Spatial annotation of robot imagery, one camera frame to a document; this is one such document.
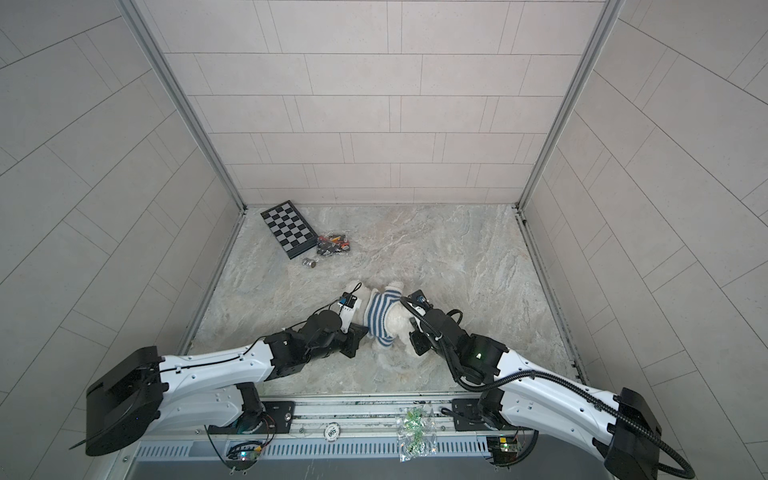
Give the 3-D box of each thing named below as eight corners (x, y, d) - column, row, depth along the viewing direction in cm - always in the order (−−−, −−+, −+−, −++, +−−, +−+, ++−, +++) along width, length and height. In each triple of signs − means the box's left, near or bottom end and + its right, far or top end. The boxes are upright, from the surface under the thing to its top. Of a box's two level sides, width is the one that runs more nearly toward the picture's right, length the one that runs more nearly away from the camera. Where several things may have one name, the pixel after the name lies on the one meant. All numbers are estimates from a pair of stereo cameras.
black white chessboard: (290, 260, 102) (287, 254, 99) (262, 219, 114) (259, 213, 111) (321, 243, 107) (319, 237, 104) (291, 206, 118) (288, 199, 116)
